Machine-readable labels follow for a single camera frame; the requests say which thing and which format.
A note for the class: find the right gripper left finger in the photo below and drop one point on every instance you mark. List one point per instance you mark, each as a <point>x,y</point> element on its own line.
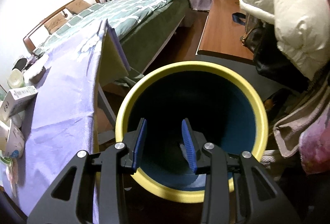
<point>69,199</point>

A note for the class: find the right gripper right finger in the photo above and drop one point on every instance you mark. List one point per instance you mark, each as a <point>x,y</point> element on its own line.
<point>258,197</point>

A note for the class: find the paper instant noodle cup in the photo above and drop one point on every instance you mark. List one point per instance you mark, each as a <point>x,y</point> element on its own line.
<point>12,140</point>

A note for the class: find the white green tea box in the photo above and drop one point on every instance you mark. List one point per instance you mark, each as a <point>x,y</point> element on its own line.
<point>16,101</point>

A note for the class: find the green white drink bottle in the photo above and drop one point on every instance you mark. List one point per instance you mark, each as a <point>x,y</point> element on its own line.
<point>16,79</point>

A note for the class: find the white foam fruit net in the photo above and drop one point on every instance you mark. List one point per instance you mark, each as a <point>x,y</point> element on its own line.
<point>34,74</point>

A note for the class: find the yellow rimmed trash bin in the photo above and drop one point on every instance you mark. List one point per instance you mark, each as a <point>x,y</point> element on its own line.
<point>207,98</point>

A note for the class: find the purple floral tablecloth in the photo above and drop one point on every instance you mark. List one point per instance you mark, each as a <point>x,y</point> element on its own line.
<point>59,121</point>

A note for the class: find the pink floral fabric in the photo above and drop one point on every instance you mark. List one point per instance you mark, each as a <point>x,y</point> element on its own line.
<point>314,146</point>

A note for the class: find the black bag on nightstand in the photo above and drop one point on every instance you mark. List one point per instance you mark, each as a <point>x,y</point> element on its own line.
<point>20,64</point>

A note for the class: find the wooden headboard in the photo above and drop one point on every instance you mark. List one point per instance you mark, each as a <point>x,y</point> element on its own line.
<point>27,38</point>

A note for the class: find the wooden low cabinet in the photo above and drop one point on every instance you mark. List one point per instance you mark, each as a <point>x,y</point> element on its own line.
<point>221,35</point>

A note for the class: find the brown pillow left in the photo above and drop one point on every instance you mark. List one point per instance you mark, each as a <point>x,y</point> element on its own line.
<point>55,23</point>

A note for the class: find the brown pillow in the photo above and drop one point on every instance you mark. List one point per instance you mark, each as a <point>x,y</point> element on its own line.
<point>77,6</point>
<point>55,23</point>

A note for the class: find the green plaid bed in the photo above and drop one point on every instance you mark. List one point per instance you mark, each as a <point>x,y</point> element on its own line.
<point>143,27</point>

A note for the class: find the brown pillow right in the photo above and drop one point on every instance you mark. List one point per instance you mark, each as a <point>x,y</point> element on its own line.
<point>77,6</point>

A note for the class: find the cream puffer jacket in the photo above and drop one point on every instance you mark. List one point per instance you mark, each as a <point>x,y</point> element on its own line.
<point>301,30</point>

